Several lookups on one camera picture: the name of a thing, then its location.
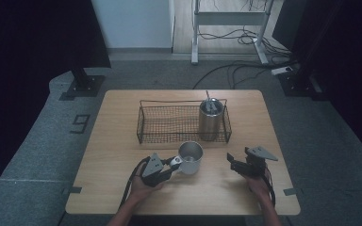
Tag steel mug with white handle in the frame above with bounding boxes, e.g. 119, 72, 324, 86
169, 140, 205, 176

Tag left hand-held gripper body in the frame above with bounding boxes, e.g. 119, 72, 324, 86
140, 152, 173, 188

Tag black curtain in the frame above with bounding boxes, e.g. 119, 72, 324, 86
271, 0, 362, 168
0, 0, 112, 208

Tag steel tumbler with straw lid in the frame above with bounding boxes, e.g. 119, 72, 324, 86
197, 89, 226, 142

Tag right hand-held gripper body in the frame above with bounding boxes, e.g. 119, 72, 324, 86
242, 145, 279, 177

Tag black stand with base plate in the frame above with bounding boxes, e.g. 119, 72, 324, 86
58, 67, 107, 102
277, 0, 347, 99

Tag right hand-held gripper black cable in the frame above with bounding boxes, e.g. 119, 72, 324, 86
261, 168, 277, 209

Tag dark wire mesh basket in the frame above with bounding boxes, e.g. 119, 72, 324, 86
136, 98, 233, 145

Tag tangle of floor cables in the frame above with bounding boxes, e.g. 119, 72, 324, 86
197, 27, 294, 61

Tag person's left hand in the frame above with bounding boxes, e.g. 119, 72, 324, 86
127, 174, 165, 204

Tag left hand-held gripper black cable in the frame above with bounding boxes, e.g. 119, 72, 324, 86
118, 155, 153, 211

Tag long black floor cable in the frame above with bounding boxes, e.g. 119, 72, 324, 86
191, 60, 298, 90

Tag hand-held gripper black cable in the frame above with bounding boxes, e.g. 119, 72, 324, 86
261, 168, 277, 209
118, 155, 153, 211

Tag white power strip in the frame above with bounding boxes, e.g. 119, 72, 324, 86
270, 65, 294, 76

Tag person's right hand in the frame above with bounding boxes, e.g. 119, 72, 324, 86
242, 172, 273, 202

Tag white desk frame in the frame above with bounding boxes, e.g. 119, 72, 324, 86
190, 0, 275, 66

